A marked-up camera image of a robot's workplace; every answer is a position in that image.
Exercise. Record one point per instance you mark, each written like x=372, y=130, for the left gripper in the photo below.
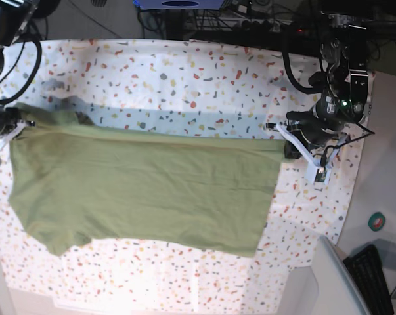
x=319, y=125

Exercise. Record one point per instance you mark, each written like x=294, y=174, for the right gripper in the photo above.
x=9, y=118

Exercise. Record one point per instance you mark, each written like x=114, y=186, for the green t-shirt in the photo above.
x=75, y=182

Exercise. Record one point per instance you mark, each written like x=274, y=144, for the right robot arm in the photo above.
x=14, y=17

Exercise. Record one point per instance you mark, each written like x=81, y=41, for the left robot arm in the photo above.
x=342, y=82

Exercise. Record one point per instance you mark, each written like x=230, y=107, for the terrazzo patterned tablecloth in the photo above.
x=190, y=89

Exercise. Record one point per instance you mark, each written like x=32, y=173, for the green tape roll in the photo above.
x=376, y=222

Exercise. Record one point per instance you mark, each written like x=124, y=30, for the black keyboard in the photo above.
x=365, y=268

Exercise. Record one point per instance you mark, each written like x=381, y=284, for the white monitor edge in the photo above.
x=338, y=293

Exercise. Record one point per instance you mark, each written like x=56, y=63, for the blue box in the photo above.
x=182, y=4

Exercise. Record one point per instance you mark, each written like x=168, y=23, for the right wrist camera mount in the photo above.
x=7, y=136

